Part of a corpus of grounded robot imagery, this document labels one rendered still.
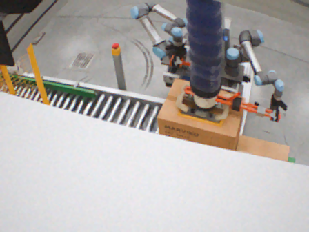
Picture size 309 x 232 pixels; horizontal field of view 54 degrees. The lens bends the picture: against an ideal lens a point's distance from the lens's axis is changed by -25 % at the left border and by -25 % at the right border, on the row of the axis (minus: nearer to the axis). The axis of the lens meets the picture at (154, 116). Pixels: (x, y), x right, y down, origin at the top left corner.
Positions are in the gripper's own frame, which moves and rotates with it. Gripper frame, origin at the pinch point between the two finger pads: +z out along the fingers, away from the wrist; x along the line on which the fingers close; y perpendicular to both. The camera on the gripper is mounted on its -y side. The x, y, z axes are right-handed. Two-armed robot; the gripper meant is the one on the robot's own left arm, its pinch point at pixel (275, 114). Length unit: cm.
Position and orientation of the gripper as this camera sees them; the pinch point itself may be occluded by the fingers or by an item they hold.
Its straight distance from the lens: 273.4
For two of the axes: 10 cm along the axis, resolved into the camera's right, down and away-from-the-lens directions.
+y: -9.3, -2.4, 2.7
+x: -3.5, 7.5, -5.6
